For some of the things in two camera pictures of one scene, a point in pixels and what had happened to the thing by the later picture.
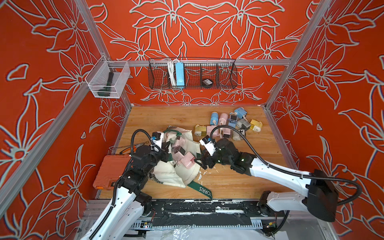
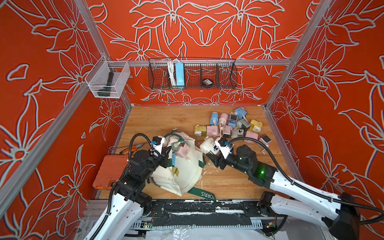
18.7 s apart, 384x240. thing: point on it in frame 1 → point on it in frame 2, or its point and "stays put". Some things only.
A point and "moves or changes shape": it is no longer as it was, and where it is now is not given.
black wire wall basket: (192, 73) stays put
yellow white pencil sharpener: (255, 125) stays put
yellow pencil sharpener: (201, 128) stays put
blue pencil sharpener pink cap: (214, 119) stays put
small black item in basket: (207, 82) stays put
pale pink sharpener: (188, 160) → (251, 135)
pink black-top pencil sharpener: (178, 152) → (265, 140)
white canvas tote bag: (182, 169) moves or changes shape
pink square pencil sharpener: (209, 129) moves or changes shape
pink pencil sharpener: (222, 119) stays put
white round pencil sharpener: (243, 124) stays put
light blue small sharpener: (233, 119) stays put
